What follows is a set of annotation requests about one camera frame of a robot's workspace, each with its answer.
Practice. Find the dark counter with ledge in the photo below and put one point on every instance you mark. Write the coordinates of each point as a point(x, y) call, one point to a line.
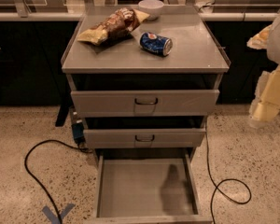
point(31, 52)

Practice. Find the blue power box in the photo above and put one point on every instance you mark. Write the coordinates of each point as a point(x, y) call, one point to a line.
point(78, 132)

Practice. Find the middle grey drawer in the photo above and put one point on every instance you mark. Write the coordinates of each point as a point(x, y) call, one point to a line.
point(144, 138)

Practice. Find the white bowl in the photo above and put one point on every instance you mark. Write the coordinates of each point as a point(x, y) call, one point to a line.
point(152, 7)

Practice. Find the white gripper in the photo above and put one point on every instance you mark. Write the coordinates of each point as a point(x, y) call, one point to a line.
point(265, 107)

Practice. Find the blue pepsi can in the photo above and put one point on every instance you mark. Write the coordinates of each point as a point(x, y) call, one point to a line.
point(156, 44)

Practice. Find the brown yellow chip bag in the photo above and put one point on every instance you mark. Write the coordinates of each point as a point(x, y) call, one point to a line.
point(119, 24)

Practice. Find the grey drawer cabinet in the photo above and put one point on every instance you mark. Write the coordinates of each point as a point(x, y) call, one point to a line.
point(194, 63)

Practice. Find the top grey drawer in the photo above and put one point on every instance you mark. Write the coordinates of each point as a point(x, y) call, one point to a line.
point(144, 103)

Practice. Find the bottom grey open drawer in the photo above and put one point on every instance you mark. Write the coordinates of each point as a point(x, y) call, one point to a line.
point(157, 189)

